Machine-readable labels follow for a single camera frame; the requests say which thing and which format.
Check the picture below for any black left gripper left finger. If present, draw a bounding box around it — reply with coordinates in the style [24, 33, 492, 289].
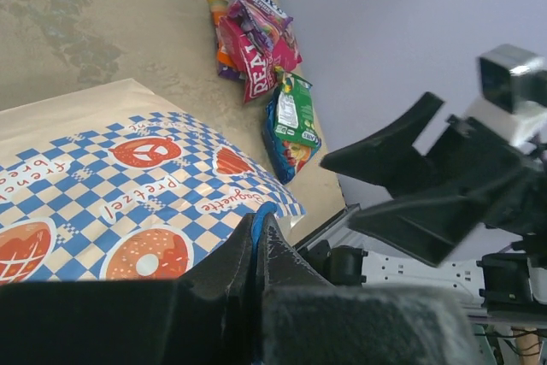
[1, 215, 253, 364]

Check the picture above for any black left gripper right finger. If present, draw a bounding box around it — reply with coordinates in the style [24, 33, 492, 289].
[258, 213, 484, 364]

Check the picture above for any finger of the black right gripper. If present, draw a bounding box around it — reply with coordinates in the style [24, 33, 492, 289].
[321, 92, 444, 198]
[349, 195, 487, 267]

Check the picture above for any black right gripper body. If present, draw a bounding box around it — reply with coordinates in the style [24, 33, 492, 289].
[418, 115, 546, 237]

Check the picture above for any blue snack wrapper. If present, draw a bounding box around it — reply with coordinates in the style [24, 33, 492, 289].
[262, 96, 321, 185]

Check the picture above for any green snack packet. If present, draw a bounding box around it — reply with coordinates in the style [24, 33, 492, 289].
[273, 67, 320, 149]

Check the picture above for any blue checkered paper bag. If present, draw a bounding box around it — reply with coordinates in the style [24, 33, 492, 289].
[1, 79, 304, 284]

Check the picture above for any pink snack packet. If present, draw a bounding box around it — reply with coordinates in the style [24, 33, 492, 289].
[219, 17, 303, 103]

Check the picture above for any purple candy packet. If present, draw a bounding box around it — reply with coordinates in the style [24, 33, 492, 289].
[217, 62, 245, 81]
[227, 0, 292, 51]

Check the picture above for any orange snack packet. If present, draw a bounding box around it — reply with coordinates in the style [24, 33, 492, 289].
[207, 0, 237, 68]

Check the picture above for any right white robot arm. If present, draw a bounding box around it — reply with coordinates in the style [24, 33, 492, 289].
[310, 92, 546, 327]

